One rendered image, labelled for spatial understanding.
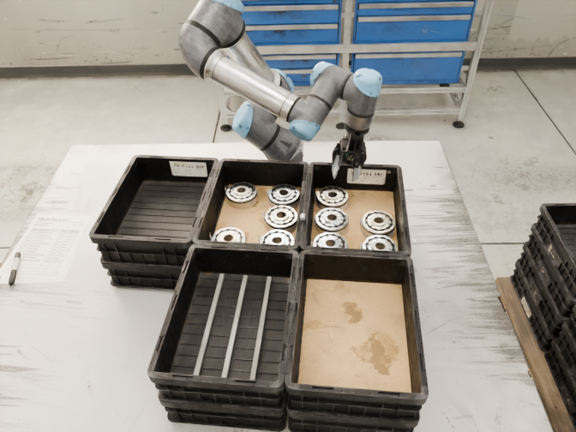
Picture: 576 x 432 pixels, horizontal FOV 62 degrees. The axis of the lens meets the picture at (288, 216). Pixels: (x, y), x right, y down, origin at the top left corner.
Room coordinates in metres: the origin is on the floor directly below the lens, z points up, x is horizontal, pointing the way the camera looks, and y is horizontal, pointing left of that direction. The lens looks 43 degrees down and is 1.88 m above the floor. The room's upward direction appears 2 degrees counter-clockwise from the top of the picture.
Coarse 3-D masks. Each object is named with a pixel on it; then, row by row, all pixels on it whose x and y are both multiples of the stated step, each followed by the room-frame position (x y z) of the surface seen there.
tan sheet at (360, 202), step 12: (348, 192) 1.24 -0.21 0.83; (360, 192) 1.24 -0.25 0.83; (372, 192) 1.24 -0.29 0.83; (384, 192) 1.23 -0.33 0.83; (348, 204) 1.18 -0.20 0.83; (360, 204) 1.18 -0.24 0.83; (372, 204) 1.18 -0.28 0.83; (384, 204) 1.17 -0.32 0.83; (348, 216) 1.12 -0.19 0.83; (360, 216) 1.12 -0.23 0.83; (312, 228) 1.07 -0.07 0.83; (348, 228) 1.07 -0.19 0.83; (360, 228) 1.07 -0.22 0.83; (312, 240) 1.02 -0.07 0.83; (348, 240) 1.02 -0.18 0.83; (360, 240) 1.01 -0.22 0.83; (396, 240) 1.01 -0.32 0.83
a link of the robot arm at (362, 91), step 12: (360, 72) 1.16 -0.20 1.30; (372, 72) 1.17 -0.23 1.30; (348, 84) 1.16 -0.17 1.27; (360, 84) 1.13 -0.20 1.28; (372, 84) 1.13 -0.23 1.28; (348, 96) 1.15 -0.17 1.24; (360, 96) 1.13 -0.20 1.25; (372, 96) 1.12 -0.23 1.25; (348, 108) 1.16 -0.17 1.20; (360, 108) 1.13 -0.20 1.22; (372, 108) 1.13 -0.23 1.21
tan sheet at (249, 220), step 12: (264, 192) 1.25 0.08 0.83; (300, 192) 1.25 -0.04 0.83; (228, 204) 1.20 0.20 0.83; (264, 204) 1.19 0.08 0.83; (228, 216) 1.14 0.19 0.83; (240, 216) 1.14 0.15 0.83; (252, 216) 1.14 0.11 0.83; (216, 228) 1.09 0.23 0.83; (240, 228) 1.08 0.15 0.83; (252, 228) 1.08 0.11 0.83; (264, 228) 1.08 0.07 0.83; (252, 240) 1.03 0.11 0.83
